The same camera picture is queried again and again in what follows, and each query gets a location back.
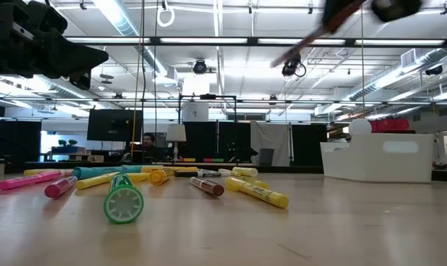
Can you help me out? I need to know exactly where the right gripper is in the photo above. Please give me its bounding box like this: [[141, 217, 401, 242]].
[[321, 0, 423, 34]]

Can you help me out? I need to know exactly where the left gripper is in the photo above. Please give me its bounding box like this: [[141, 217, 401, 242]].
[[0, 0, 109, 91]]

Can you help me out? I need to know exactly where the teal highlighter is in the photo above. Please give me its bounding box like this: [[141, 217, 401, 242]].
[[72, 165, 145, 180]]

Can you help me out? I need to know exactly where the slim yellow highlighter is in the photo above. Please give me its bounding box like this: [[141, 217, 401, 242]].
[[75, 171, 151, 191], [241, 175, 271, 190], [23, 168, 75, 177], [140, 166, 199, 174], [225, 176, 290, 210]]

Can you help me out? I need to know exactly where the pink dry-erase marker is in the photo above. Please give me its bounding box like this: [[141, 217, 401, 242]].
[[44, 175, 78, 199]]

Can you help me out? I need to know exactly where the slim pink highlighter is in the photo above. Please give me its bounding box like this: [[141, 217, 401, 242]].
[[0, 169, 73, 191]]

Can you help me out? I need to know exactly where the orange-yellow chunky highlighter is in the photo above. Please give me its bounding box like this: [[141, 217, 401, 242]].
[[148, 168, 176, 187]]

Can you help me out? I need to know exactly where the green highlighter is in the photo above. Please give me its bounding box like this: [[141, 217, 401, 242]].
[[103, 172, 145, 225]]

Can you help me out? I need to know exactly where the black dry-erase marker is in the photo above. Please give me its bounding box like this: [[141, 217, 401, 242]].
[[174, 168, 233, 179]]

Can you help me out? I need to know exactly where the pale yellow chunky highlighter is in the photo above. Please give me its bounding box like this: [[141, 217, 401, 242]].
[[218, 166, 259, 178]]

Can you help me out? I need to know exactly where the black monitor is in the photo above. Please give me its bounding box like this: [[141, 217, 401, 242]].
[[86, 109, 143, 143]]

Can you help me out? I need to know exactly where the black partition panel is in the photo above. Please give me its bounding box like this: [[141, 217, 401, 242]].
[[0, 120, 42, 163], [182, 121, 252, 166], [291, 123, 328, 166]]

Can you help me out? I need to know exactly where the person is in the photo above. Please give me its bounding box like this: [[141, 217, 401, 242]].
[[136, 132, 165, 163]]

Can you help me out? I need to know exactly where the black ceiling spotlight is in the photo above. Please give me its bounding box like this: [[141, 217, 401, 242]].
[[425, 64, 444, 77]]

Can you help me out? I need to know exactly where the white shade table lamp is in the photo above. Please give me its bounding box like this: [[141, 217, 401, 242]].
[[166, 123, 188, 162]]

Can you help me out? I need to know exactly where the red crate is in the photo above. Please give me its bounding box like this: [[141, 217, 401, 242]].
[[370, 117, 416, 134]]

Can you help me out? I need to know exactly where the grey cloth backdrop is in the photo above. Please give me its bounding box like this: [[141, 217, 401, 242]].
[[250, 120, 291, 167]]

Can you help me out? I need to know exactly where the white plastic bin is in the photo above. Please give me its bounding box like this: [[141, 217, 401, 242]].
[[320, 132, 435, 184]]

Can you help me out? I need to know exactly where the grey chair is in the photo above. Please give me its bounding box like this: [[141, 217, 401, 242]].
[[258, 148, 276, 166]]

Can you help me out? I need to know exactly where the black hanging cable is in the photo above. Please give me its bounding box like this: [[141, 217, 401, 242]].
[[140, 0, 147, 163], [153, 0, 160, 149]]

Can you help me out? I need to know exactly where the black ceiling camera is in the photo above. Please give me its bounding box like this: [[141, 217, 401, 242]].
[[192, 58, 208, 75], [281, 54, 307, 78]]

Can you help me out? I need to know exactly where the black overhead frame beam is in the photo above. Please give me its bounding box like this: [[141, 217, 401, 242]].
[[64, 35, 447, 48]]

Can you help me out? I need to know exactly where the white hanging ring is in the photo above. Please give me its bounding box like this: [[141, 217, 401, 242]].
[[156, 5, 176, 28]]

